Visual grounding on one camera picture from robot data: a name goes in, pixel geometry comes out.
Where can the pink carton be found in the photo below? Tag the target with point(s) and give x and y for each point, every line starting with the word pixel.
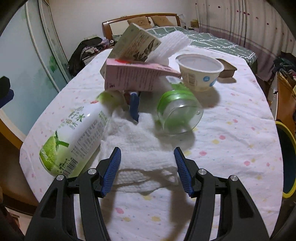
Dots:
pixel 131 77

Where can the white yogurt cup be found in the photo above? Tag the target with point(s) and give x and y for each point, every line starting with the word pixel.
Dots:
pixel 198 78

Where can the bed with green quilt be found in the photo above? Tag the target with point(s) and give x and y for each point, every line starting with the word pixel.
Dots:
pixel 215 41

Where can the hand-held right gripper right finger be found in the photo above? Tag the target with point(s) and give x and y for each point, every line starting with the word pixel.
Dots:
pixel 182 169

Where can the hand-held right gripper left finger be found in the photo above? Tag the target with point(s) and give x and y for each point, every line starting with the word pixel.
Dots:
pixel 113 166

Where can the frosted glass wardrobe door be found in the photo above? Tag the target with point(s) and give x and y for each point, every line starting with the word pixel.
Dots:
pixel 30 69

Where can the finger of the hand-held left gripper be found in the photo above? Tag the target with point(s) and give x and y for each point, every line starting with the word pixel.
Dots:
pixel 5 85

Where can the white green drink bottle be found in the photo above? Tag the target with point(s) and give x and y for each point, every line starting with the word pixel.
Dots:
pixel 81 129

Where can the brown corrugated paper sleeve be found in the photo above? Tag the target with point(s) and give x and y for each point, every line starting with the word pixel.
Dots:
pixel 227 70

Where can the dark clothes pile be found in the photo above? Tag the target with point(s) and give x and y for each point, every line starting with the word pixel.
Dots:
pixel 78 55

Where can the yellow rim blue bin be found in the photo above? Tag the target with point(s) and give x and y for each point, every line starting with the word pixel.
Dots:
pixel 281 126

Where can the white foam fruit net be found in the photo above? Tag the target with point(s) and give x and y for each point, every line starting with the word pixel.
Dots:
pixel 171 45

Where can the beige leaf print box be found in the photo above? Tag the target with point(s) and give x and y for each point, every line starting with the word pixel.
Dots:
pixel 134 44

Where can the mixed clothes pile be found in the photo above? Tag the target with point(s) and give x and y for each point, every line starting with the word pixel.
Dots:
pixel 284 62

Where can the blue plastic tool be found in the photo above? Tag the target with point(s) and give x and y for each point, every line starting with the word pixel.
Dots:
pixel 134 106

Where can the brown pillow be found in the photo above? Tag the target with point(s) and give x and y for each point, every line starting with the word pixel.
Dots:
pixel 138 22
pixel 163 20

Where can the white paper towel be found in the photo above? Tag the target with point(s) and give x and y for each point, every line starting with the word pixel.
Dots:
pixel 138 148

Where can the striped floral curtain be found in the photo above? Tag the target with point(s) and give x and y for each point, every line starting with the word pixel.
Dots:
pixel 242 23

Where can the wooden bed headboard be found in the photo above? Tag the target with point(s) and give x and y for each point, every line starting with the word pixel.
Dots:
pixel 106 25

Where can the wooden desk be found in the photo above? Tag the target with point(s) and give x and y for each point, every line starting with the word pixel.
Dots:
pixel 286 97

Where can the clear glass jar green lid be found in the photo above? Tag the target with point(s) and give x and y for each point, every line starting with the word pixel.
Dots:
pixel 180 113

